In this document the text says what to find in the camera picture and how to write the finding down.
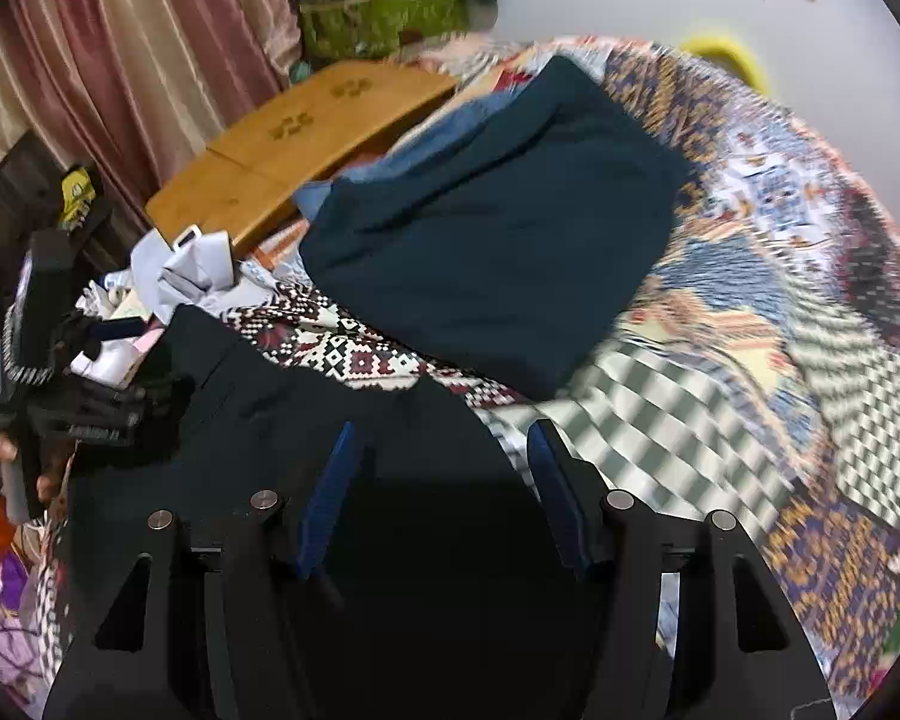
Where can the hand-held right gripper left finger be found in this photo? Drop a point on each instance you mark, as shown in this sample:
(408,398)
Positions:
(336,491)

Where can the purple patterned cloth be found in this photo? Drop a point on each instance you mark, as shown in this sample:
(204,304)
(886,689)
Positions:
(7,630)

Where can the yellow sticker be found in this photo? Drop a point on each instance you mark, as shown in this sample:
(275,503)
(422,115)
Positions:
(76,199)

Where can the pink striped curtain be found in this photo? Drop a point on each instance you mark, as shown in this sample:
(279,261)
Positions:
(120,52)

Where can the colourful patchwork printed blanket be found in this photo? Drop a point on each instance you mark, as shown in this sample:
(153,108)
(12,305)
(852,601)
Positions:
(757,277)

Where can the blue denim garment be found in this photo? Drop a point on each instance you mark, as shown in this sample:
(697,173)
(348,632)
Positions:
(427,142)

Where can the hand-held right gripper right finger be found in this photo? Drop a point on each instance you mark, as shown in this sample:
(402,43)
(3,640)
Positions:
(556,491)

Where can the green bag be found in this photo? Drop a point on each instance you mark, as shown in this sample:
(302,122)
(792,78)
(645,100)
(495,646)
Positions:
(382,19)

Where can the crumpled white garment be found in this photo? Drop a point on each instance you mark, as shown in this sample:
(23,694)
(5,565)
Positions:
(187,270)

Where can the person's left hand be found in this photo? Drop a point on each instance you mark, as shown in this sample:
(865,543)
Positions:
(46,486)

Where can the red white geometric patterned cloth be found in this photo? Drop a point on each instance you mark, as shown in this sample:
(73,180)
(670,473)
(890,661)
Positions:
(345,349)

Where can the wooden folding table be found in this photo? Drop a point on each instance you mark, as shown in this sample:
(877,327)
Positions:
(270,157)

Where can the dark teal folded pants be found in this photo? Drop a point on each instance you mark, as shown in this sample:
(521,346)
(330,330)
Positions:
(495,240)

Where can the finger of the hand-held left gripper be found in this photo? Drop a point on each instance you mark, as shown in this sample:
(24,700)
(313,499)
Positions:
(131,412)
(120,331)

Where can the black pants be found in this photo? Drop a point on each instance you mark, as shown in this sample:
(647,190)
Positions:
(285,427)

